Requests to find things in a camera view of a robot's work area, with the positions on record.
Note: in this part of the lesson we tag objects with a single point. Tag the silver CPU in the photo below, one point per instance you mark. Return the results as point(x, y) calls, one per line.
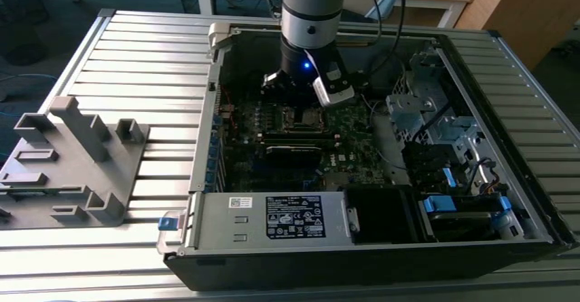
point(315, 117)

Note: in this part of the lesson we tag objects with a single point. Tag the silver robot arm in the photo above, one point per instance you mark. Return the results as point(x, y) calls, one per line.
point(310, 3)

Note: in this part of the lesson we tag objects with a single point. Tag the CPU socket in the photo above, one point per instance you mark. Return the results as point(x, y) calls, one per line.
point(312, 131)

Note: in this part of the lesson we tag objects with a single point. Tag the black graphics card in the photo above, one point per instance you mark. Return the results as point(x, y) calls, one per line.
point(294, 157)

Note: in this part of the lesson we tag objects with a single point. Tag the green motherboard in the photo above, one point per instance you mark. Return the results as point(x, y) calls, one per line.
point(358, 146)

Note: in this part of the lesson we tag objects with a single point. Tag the metal drive cage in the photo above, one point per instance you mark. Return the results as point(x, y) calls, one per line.
point(407, 107)

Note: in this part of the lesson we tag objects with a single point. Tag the blue disk carrier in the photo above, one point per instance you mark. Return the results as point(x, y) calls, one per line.
point(503, 207)
point(437, 203)
point(447, 176)

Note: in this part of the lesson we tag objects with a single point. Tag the grey power supply unit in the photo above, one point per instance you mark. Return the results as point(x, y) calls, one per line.
point(216, 227)

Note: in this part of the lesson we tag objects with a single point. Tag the blue case latch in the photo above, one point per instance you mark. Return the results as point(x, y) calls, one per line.
point(167, 223)

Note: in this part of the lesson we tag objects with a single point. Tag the black hard disk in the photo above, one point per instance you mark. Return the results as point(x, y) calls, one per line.
point(457, 224)

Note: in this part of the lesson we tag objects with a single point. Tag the wooden cabinet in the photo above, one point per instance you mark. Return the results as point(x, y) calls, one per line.
point(521, 10)

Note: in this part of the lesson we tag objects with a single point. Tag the grey parts rack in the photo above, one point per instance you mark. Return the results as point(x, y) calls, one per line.
point(76, 180)

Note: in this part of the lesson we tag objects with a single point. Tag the black PC case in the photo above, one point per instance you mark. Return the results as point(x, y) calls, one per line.
point(362, 271)

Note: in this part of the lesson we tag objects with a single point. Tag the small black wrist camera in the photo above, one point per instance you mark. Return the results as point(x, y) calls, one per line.
point(271, 83)

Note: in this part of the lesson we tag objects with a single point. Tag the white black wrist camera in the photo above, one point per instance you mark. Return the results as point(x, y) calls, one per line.
point(335, 90)

